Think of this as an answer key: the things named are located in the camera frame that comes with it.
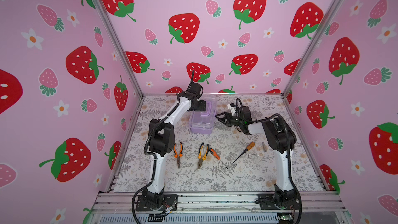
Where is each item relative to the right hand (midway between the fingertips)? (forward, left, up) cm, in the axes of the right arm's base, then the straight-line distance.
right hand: (217, 118), depth 99 cm
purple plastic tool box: (-5, +9, +1) cm, 11 cm away
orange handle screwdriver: (-15, -21, -7) cm, 27 cm away
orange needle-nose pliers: (-26, +22, -6) cm, 34 cm away
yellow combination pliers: (-22, +7, -8) cm, 24 cm away
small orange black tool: (-21, +1, -6) cm, 22 cm away
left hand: (+4, +11, +5) cm, 13 cm away
